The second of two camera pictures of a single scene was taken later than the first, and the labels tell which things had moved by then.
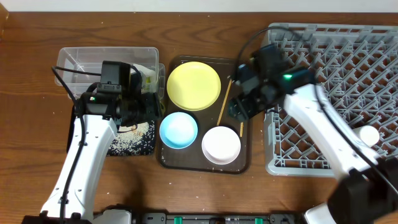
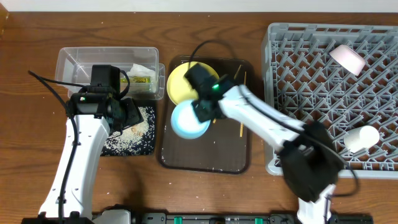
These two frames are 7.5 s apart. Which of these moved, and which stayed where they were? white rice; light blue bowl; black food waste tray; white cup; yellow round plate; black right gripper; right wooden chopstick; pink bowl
Moved: pink bowl; light blue bowl; black right gripper
Stayed: yellow round plate; white rice; white cup; right wooden chopstick; black food waste tray
